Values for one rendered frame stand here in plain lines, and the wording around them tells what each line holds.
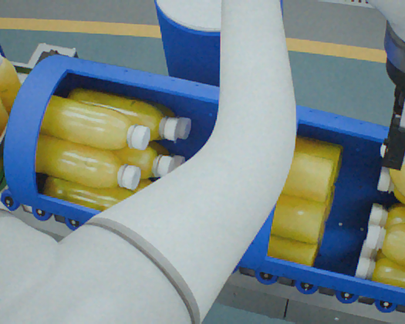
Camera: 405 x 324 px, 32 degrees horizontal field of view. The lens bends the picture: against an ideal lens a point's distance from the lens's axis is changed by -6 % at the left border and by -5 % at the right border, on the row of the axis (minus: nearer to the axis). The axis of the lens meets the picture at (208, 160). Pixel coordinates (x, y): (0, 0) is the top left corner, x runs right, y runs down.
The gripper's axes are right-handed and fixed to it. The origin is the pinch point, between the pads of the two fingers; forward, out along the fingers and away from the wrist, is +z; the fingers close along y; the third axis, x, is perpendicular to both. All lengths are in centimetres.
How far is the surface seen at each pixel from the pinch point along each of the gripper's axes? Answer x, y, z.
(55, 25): 139, 105, 133
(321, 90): 28, 99, 133
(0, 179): 77, -4, 42
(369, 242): 0.2, -6.9, 20.3
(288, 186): 14.9, -3.4, 14.7
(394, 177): -0.9, -2.5, 5.7
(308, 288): 8.6, -11.3, 36.0
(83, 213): 47, -14, 21
